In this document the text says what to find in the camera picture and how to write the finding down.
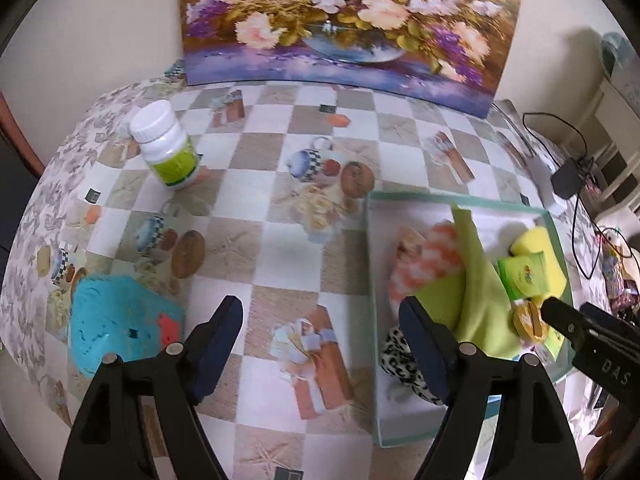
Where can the green tissue packet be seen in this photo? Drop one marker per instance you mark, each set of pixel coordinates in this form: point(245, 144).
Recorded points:
point(522, 275)

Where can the checkered printed tablecloth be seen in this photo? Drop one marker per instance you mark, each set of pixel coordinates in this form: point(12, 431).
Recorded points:
point(280, 260)

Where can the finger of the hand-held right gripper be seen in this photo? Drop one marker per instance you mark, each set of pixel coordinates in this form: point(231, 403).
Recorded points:
point(595, 355)
point(615, 322)

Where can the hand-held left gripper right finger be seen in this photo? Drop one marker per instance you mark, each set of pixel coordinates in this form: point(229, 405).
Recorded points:
point(425, 350)

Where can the black white leopard print cloth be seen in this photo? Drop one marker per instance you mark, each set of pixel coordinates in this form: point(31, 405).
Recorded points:
point(400, 355)

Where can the pink white zigzag fluffy towel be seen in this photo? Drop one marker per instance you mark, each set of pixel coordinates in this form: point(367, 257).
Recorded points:
point(435, 260)

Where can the flower painting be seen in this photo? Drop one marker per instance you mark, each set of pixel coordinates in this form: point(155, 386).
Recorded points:
point(350, 10)

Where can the pink floral cloth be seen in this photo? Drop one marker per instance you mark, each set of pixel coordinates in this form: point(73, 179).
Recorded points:
point(410, 245)

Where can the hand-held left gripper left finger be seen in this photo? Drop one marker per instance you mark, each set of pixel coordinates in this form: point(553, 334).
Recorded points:
point(215, 350)

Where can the white box with green rim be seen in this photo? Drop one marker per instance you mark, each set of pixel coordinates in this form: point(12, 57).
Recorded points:
point(395, 410)

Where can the white shelf unit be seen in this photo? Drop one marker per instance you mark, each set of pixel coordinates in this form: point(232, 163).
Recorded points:
point(617, 110)

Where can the white pill bottle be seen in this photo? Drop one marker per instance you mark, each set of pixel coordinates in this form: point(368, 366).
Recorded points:
point(167, 152)

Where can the dark cabinet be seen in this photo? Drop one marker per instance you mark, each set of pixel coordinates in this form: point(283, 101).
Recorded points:
point(12, 185)

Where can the yellow sponge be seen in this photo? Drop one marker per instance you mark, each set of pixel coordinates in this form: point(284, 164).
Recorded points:
point(542, 245)

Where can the colourful toy clutter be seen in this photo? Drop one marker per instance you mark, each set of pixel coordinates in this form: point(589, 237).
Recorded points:
point(617, 265)

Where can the lime green cloth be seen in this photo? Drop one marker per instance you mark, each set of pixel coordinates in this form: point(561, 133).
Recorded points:
point(480, 290)

